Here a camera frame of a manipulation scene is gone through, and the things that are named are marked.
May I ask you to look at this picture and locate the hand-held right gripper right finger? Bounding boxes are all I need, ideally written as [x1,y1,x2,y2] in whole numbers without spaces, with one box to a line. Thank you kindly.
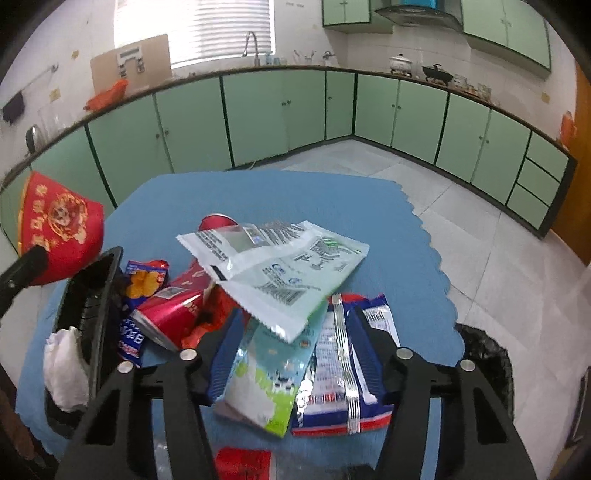
[346,305,539,480]

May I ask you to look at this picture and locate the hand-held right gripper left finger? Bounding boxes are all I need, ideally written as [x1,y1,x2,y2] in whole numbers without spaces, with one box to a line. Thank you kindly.
[55,308,245,480]

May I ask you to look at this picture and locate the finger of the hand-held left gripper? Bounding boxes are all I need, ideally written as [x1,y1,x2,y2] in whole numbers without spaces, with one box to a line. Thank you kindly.
[0,247,49,319]

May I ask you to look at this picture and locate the blue silver striped wrapper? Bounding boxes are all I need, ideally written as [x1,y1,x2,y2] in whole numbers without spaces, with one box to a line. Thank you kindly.
[291,293,402,437]

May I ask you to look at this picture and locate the teal and white milk packet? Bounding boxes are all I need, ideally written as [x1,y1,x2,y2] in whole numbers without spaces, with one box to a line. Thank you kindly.
[215,300,331,438]

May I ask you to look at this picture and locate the red printed paper bowl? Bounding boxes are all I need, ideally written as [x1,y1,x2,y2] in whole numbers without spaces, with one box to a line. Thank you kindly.
[16,171,106,287]

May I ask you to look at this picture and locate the white and green wrapper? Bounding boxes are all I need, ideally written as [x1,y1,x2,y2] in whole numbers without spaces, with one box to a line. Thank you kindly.
[176,220,371,343]

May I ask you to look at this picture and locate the clear bottle with red label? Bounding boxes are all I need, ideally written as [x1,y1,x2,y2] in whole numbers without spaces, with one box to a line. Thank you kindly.
[154,438,278,480]

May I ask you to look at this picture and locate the blue chip packet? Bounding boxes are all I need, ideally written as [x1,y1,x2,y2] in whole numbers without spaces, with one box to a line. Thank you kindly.
[116,259,171,368]

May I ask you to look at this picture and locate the black bagged trash bin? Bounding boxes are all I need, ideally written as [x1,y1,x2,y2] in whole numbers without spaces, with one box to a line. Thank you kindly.
[455,323,515,425]

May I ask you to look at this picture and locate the red crushed can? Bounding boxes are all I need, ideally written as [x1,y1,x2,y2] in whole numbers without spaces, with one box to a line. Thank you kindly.
[130,258,218,354]

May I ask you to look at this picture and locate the white crumpled tissue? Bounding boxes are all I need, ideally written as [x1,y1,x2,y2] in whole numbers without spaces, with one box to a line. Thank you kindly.
[43,326,90,413]

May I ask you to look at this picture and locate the red round can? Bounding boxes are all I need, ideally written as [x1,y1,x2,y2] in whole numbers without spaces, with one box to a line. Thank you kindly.
[198,213,241,234]

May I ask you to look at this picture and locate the blue scalloped table mat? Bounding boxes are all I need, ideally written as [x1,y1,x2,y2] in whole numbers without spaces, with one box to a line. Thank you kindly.
[14,168,467,480]

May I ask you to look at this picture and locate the orange plastic bag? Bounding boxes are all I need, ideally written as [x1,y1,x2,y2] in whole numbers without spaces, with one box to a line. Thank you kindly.
[84,79,129,112]

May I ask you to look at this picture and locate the green base cabinets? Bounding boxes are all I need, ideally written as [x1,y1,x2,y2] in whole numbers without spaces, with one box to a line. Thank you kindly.
[0,65,578,268]

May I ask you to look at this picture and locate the cardboard box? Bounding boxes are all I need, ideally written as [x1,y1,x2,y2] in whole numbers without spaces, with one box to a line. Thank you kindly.
[90,33,172,95]

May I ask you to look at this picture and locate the wooden door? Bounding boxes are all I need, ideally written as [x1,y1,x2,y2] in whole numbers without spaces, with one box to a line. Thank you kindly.
[549,60,591,266]

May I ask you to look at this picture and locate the row of seasoning jars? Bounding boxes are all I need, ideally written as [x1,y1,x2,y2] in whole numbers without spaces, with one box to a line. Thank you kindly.
[455,74,492,100]

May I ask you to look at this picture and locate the black pan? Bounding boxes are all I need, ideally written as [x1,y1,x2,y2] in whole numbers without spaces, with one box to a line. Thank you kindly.
[421,64,455,84]

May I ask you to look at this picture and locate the metal faucet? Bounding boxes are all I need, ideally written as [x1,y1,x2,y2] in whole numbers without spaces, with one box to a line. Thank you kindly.
[242,31,260,68]

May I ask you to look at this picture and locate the window blinds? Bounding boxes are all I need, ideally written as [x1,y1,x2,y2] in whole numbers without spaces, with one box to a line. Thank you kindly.
[113,0,273,70]

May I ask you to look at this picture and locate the range hood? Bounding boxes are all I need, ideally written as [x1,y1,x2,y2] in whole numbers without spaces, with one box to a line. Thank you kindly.
[374,0,462,31]

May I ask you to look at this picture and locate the red wall decoration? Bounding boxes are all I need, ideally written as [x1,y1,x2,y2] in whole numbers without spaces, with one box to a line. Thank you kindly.
[556,111,578,146]

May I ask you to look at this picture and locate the small green wall cabinet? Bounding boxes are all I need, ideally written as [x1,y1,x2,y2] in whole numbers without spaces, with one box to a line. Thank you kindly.
[322,0,372,27]

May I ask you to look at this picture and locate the large green wall cabinet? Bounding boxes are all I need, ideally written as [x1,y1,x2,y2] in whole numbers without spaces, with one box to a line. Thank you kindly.
[462,0,552,72]

